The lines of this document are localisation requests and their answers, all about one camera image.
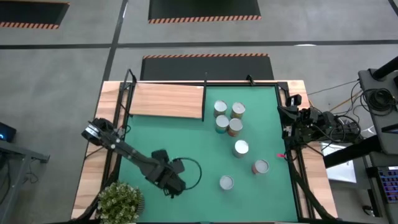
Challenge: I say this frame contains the coiled black cable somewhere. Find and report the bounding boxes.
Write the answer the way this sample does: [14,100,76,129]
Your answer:
[359,88,398,118]

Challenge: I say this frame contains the teal Cherries tin can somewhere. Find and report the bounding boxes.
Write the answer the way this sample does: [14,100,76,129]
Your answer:
[215,114,230,134]

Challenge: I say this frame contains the green table mat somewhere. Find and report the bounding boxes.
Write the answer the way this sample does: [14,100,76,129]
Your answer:
[118,85,299,223]

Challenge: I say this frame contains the black striped-edge floor mat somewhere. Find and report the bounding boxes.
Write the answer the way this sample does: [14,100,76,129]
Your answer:
[147,0,262,25]
[0,0,70,30]
[140,52,275,82]

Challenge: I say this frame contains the black device blue light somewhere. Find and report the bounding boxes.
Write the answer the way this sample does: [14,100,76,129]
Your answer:
[0,121,17,143]

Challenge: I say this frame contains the red Pineapple tin can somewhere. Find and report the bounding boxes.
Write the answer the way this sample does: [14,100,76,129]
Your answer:
[227,118,244,138]

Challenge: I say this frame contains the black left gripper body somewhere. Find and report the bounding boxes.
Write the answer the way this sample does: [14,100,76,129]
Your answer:
[143,149,187,188]

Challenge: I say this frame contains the grey desk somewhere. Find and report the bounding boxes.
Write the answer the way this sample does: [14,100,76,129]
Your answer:
[0,139,51,224]

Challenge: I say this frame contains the black metal shelf frame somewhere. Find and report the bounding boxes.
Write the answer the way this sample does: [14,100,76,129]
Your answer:
[119,68,208,123]

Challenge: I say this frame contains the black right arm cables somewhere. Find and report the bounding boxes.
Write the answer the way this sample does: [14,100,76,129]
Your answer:
[329,114,363,144]

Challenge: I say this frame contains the black left camera cable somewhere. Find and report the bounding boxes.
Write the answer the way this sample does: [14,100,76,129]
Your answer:
[172,157,203,191]

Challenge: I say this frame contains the white mixed fruit tin can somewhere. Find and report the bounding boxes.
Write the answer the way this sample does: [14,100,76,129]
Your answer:
[213,100,228,118]

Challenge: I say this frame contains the backlit keyboard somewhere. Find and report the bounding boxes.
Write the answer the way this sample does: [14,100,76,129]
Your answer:
[377,167,398,205]

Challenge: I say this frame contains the potted green plant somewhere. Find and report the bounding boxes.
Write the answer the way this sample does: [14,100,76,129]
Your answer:
[97,181,146,224]

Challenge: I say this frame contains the black metal beam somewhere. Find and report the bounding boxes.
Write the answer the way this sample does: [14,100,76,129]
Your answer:
[323,134,385,169]

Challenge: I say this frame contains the green Oranges tin can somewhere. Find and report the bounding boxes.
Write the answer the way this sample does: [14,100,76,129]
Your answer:
[230,101,246,120]

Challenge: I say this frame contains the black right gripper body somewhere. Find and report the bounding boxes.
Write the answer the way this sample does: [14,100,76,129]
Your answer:
[280,94,303,142]

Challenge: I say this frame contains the yellow cable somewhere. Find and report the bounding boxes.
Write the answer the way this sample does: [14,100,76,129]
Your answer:
[328,90,364,113]

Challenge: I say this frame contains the grey equipment cart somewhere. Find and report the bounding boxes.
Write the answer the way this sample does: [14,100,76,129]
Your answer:
[357,67,398,156]

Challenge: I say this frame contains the salmon-sided tin can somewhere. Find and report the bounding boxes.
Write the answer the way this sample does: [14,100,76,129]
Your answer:
[251,159,271,175]

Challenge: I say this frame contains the black cart pole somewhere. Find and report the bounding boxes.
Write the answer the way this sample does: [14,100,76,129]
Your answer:
[371,55,398,81]

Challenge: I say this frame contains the carrot-print tin can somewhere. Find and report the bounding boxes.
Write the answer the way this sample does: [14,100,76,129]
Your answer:
[219,174,235,191]

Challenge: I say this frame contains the cream Peaches tin can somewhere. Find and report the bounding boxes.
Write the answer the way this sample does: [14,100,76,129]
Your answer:
[232,139,250,159]

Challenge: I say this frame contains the wooden shelf board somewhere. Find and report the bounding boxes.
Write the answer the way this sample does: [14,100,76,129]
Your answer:
[129,82,205,119]

